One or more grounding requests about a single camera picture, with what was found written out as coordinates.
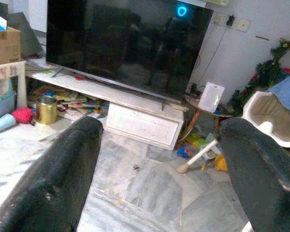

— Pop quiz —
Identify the round wooden stool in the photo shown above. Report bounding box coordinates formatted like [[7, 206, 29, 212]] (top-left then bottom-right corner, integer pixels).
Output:
[[183, 93, 234, 144]]

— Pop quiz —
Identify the pile of children's books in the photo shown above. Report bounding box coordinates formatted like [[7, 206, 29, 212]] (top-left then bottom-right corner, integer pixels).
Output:
[[28, 86, 103, 121]]

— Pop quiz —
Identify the black flat-screen television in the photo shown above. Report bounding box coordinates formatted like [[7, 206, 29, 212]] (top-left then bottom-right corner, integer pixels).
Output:
[[45, 0, 215, 102]]

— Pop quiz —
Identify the brown cardboard box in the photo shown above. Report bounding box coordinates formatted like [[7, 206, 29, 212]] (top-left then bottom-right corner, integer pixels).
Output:
[[0, 26, 22, 67]]

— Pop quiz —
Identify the gold tin can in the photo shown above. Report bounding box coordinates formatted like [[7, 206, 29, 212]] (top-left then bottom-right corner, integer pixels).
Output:
[[35, 96, 58, 125]]

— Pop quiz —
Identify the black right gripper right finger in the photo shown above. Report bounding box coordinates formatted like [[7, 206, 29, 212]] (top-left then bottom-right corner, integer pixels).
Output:
[[216, 117, 290, 232]]

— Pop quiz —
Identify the blue toy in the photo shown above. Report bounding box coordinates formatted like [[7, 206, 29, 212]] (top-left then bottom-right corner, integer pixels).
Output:
[[176, 145, 193, 159]]

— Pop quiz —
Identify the beige wall socket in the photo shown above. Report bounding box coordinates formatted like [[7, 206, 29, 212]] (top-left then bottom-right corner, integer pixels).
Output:
[[212, 13, 227, 25]]

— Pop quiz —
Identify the white television stand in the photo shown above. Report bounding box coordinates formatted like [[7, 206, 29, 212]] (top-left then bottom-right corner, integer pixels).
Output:
[[26, 65, 189, 152]]

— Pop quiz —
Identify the blue cloth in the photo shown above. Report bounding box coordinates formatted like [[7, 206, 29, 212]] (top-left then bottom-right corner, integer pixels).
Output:
[[267, 72, 290, 115]]

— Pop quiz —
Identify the grey board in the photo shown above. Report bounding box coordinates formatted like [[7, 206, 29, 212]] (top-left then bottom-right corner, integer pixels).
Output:
[[8, 12, 43, 59]]

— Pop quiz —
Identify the white side table colourful print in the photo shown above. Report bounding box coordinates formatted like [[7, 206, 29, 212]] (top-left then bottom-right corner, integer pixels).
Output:
[[0, 60, 28, 109]]

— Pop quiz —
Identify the green Christmas garland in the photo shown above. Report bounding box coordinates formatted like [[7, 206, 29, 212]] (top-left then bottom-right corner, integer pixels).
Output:
[[228, 38, 290, 117]]

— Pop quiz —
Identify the beige wall plate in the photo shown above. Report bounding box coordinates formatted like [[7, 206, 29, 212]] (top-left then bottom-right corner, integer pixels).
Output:
[[236, 18, 252, 32]]

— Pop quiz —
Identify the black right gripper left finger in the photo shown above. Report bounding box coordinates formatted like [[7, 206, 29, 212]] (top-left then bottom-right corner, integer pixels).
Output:
[[0, 116, 104, 232]]

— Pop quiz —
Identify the pink yarn ball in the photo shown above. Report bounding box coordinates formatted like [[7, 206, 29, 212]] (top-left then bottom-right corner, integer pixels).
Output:
[[11, 107, 34, 124]]

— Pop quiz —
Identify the white plastic baby chair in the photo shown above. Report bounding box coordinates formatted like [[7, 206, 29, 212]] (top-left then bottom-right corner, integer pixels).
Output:
[[241, 90, 290, 148]]

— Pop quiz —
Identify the light blue paper roll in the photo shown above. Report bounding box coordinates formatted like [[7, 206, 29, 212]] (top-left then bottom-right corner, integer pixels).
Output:
[[0, 113, 17, 137]]

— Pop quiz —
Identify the white box-shaped device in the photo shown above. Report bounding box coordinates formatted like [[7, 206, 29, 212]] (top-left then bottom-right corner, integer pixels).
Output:
[[198, 82, 226, 113]]

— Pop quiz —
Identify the green and yellow toy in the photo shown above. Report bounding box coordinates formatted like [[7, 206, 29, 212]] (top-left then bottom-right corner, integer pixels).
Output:
[[184, 132, 207, 148]]

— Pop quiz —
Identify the light blue plastic bin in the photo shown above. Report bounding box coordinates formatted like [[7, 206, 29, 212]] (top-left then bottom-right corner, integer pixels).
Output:
[[0, 79, 16, 124]]

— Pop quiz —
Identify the white leg with beige foot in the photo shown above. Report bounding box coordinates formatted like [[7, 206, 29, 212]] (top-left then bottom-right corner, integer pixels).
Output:
[[175, 140, 219, 174]]

